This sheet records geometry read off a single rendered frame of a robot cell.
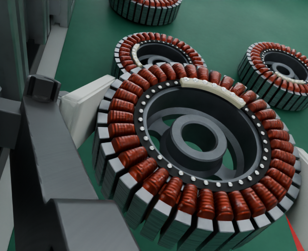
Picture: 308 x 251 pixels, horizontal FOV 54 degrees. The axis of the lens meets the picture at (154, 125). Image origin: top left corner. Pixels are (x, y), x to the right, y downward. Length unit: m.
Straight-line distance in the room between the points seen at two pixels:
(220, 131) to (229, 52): 0.32
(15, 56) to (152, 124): 0.13
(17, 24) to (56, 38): 0.17
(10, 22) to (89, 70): 0.15
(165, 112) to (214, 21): 0.38
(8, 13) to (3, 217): 0.15
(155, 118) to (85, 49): 0.24
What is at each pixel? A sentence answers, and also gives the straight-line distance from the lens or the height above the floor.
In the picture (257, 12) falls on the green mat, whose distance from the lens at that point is 0.65.
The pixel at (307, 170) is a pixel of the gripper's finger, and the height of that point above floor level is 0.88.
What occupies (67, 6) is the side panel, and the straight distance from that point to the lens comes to 0.43.
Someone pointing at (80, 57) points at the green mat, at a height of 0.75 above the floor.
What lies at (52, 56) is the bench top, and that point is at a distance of 0.39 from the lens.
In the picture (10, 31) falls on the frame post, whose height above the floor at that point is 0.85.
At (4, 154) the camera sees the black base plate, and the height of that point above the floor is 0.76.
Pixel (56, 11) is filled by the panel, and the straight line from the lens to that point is 0.42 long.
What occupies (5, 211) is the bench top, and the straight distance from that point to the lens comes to 0.27.
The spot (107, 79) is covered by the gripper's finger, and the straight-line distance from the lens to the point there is 0.17.
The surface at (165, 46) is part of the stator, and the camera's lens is 0.39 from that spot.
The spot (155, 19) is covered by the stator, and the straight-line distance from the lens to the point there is 0.47.
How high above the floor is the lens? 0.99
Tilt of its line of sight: 47 degrees down
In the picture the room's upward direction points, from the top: 20 degrees clockwise
